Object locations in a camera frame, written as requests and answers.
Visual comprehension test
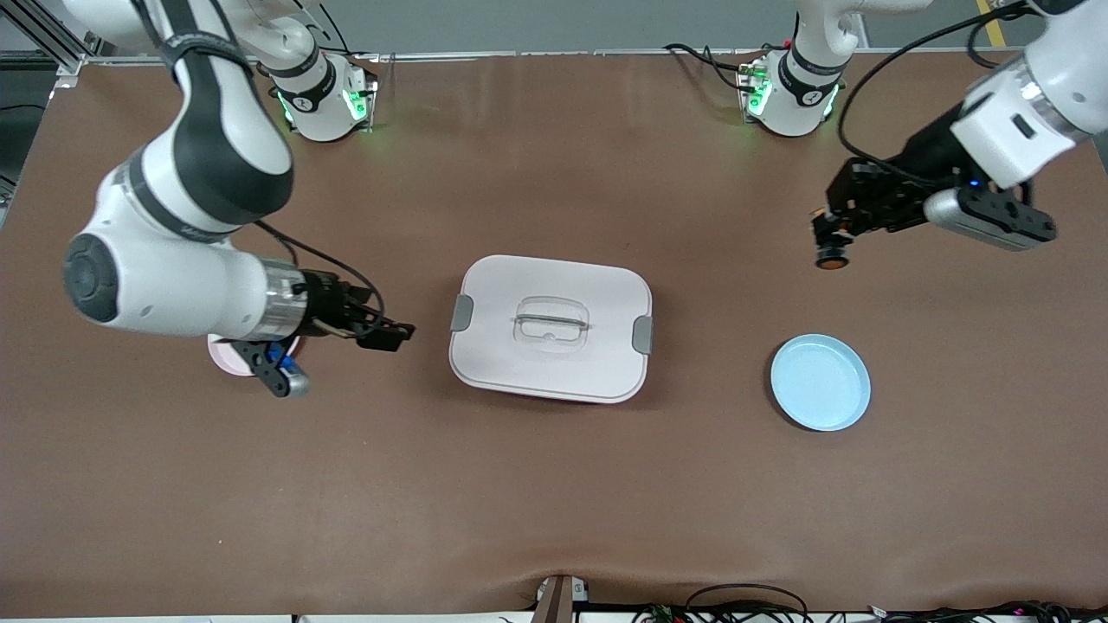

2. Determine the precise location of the black base cable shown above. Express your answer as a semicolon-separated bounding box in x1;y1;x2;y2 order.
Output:
662;42;758;94
307;7;356;60

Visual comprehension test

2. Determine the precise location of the light blue round plate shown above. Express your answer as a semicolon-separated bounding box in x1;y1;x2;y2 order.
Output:
770;333;872;433

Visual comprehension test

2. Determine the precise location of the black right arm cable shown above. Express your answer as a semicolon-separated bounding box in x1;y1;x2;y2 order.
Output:
254;219;386;340

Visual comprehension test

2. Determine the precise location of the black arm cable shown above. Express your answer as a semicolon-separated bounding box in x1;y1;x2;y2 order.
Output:
254;219;386;340
835;0;1040;187

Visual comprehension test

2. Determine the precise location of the camera mount post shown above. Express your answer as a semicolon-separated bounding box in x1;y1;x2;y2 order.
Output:
531;574;591;623

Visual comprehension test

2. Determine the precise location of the orange push button switch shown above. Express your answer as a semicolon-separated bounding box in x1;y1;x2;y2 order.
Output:
815;234;854;272

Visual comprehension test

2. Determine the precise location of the black left base cable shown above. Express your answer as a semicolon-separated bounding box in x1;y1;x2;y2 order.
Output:
662;42;758;94

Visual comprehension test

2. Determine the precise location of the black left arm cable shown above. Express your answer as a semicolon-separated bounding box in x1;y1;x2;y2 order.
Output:
835;0;1040;187

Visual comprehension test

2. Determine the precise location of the pink round plate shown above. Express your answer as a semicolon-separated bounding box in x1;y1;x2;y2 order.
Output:
208;333;300;377

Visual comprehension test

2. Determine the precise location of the white lidded storage box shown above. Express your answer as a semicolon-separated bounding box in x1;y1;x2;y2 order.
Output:
448;254;654;406

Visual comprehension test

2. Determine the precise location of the aluminium table edge rail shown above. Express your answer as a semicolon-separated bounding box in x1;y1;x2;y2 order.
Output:
87;48;1040;65

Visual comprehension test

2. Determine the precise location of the brown table mat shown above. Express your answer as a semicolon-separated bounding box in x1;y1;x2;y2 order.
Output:
0;50;1108;617

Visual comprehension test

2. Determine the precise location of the black right base cable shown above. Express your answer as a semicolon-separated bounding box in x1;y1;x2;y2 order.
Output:
307;7;356;60

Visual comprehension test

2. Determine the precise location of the aluminium frame extrusion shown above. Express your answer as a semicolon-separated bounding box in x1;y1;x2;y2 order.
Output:
0;0;92;74

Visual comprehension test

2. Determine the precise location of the black looped cable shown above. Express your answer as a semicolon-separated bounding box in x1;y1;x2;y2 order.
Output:
684;583;812;623

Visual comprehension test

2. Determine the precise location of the black cable bundle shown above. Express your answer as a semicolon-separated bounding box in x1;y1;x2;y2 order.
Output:
866;600;1108;623

